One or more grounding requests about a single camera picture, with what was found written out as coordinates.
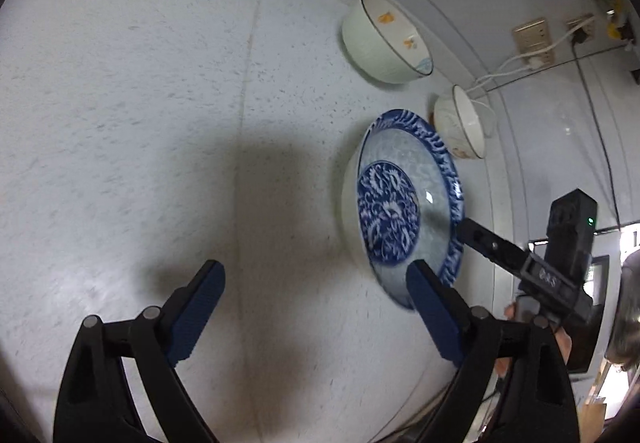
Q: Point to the white bowl dark rim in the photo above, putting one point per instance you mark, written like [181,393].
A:
[452,123]

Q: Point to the single wall socket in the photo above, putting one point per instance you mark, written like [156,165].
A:
[586,25]

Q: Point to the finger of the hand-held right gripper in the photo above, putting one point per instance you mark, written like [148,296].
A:
[487,240]

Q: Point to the blue patterned bowl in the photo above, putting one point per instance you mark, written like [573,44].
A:
[390,218]

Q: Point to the beige double wall socket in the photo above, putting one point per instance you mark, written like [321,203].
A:
[530,35]

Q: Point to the person's right hand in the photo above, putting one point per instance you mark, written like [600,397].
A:
[564,348]

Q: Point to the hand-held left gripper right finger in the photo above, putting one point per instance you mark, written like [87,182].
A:
[435,318]

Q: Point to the white bowl yellow print inside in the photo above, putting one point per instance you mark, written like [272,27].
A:
[372,40]

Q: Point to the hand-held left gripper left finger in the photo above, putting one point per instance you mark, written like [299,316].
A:
[197,318]

